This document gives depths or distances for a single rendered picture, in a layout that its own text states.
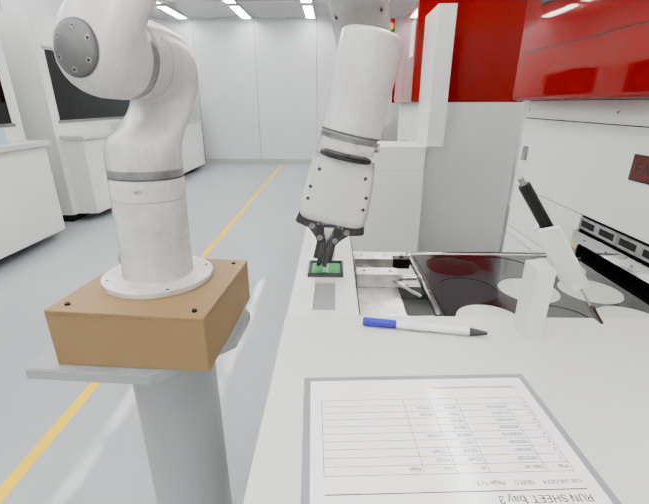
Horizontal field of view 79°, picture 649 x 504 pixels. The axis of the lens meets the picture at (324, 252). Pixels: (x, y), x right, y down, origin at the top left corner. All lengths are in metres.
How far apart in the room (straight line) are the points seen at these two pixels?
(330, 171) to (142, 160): 0.29
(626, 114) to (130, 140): 0.90
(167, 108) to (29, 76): 4.28
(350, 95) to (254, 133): 8.20
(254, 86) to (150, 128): 8.02
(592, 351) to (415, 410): 0.23
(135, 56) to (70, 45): 0.08
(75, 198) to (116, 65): 4.47
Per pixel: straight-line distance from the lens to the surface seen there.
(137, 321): 0.66
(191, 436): 0.89
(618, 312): 0.79
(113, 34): 0.63
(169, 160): 0.69
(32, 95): 5.00
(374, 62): 0.55
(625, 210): 0.96
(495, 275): 0.83
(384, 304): 0.71
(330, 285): 0.59
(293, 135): 8.61
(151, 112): 0.74
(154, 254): 0.71
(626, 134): 0.99
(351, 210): 0.58
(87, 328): 0.71
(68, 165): 5.02
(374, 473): 0.32
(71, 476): 1.80
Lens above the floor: 1.21
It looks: 21 degrees down
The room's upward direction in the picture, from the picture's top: straight up
